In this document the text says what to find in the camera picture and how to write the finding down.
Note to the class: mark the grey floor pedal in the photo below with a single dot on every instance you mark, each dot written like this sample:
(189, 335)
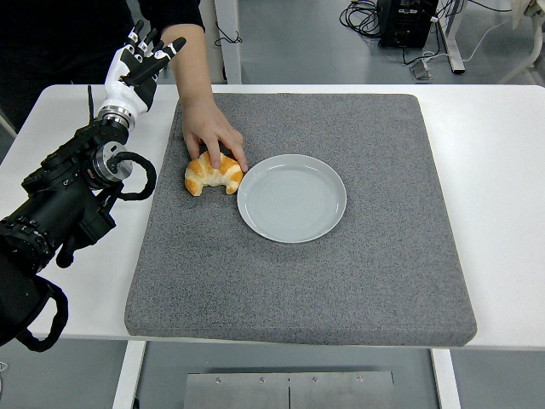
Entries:
(421, 71)

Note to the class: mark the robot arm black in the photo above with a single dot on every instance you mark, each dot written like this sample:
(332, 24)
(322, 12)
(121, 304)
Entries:
(51, 204)

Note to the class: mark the white table leg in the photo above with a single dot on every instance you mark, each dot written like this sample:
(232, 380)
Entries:
(445, 379)
(127, 375)

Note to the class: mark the person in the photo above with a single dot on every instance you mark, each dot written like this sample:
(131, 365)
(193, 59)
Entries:
(64, 34)

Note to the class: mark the person's hand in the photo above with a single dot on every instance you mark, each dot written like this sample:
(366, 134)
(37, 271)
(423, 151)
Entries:
(208, 128)

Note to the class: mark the white curved tube frame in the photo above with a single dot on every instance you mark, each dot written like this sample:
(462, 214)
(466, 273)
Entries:
(530, 55)

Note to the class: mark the grey round plate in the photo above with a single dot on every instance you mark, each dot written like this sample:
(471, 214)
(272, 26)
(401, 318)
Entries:
(294, 200)

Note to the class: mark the golden croissant bread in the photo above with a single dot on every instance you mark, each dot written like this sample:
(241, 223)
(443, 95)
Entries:
(204, 176)

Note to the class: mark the white desk leg with foot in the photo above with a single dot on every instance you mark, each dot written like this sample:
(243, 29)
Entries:
(452, 38)

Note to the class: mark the black equipment box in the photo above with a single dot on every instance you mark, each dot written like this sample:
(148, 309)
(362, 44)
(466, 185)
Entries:
(406, 23)

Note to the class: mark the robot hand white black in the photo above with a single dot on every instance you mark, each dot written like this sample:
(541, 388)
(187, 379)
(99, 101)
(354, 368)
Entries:
(121, 91)

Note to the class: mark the beige cloth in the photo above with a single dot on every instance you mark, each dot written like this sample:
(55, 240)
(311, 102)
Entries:
(521, 10)

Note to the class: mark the grey felt mat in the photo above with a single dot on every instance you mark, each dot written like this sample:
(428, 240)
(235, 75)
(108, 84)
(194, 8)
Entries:
(340, 277)

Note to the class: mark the person's forearm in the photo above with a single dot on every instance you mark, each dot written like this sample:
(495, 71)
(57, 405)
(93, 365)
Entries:
(191, 64)

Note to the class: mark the grey metal plate with screws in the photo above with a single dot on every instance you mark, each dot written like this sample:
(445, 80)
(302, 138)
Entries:
(255, 392)

